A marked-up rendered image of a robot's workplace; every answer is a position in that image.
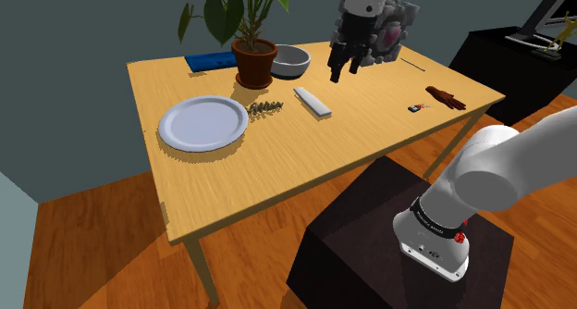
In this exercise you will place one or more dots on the grey cube with pink heart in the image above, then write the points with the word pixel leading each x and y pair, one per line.
pixel 393 35

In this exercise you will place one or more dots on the white round plate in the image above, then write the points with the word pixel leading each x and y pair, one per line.
pixel 203 124

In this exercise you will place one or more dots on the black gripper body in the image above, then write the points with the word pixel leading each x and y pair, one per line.
pixel 357 30

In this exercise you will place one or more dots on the grey bowl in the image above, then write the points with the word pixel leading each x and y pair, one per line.
pixel 290 61

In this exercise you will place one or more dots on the dark coiled spring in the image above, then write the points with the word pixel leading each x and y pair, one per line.
pixel 265 107

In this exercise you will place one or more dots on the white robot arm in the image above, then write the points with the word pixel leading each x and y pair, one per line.
pixel 487 173

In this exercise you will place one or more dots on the small black and red key fob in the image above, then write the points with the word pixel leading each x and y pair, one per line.
pixel 414 108

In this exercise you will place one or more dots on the blue flat box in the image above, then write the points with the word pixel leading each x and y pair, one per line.
pixel 209 62

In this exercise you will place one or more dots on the black cabinet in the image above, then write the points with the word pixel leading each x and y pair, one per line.
pixel 509 73

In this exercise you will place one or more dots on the grey flat bar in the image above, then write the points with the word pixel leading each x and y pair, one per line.
pixel 312 101

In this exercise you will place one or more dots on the thin grey stick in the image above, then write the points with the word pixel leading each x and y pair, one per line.
pixel 413 65

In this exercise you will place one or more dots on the dark robot stand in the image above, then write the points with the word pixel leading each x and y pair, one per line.
pixel 360 236

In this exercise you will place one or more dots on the light wooden table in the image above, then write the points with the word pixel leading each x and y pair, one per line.
pixel 293 163

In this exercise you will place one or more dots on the potted green plant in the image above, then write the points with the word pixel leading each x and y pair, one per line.
pixel 253 62

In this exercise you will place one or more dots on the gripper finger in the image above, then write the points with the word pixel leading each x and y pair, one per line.
pixel 336 66
pixel 355 63

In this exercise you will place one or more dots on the brown hand-shaped figure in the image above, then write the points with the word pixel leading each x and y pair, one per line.
pixel 444 97

